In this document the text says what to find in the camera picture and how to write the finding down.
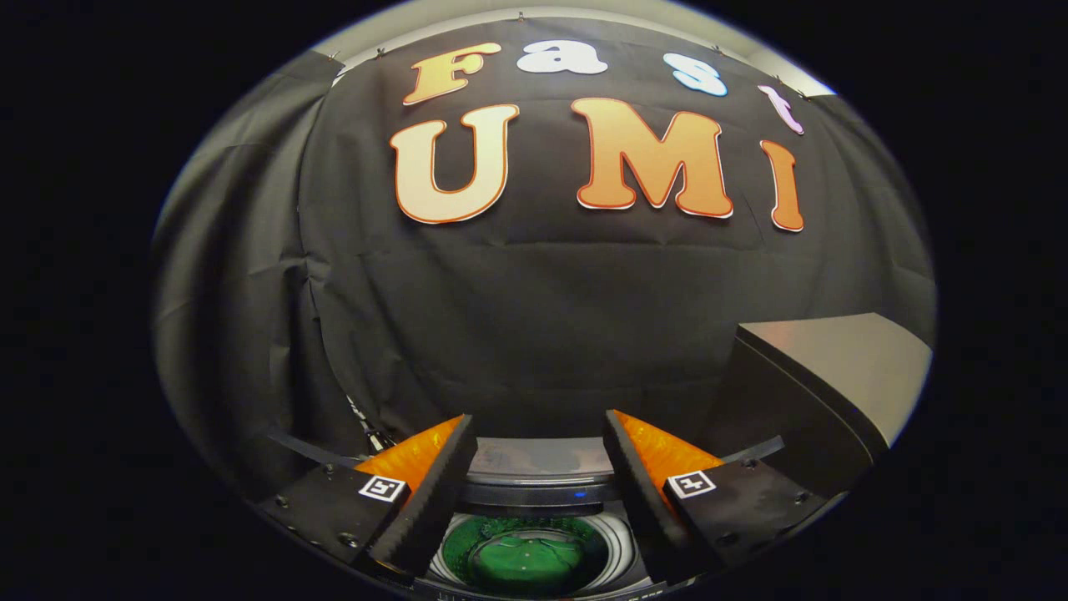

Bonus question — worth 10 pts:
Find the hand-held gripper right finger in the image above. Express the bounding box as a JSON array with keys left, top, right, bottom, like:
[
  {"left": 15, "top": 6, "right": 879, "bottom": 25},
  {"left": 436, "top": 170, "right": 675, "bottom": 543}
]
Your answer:
[{"left": 602, "top": 409, "right": 836, "bottom": 583}]

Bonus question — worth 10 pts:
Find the grey cabinet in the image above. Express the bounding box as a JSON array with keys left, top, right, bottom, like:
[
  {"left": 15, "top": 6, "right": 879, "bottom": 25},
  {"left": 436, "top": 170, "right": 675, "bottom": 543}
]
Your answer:
[{"left": 705, "top": 313, "right": 934, "bottom": 498}]

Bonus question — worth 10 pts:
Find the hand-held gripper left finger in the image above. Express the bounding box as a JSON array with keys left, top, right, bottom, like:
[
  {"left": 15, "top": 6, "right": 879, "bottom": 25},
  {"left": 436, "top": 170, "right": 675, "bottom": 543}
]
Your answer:
[{"left": 254, "top": 414, "right": 477, "bottom": 578}]

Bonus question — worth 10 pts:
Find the green polo shirt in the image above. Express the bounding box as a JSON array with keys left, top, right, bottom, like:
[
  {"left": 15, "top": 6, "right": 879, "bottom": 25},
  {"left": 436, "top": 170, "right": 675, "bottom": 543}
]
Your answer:
[{"left": 442, "top": 515, "right": 610, "bottom": 596}]

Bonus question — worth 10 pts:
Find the grey washing machine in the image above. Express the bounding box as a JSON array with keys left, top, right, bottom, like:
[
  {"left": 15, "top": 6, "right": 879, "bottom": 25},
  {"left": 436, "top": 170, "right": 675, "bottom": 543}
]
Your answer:
[{"left": 416, "top": 484, "right": 662, "bottom": 601}]

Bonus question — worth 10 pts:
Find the black backdrop cloth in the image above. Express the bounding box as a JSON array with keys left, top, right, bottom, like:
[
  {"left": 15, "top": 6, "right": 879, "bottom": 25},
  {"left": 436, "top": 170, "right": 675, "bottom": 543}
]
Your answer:
[{"left": 150, "top": 17, "right": 937, "bottom": 502}]

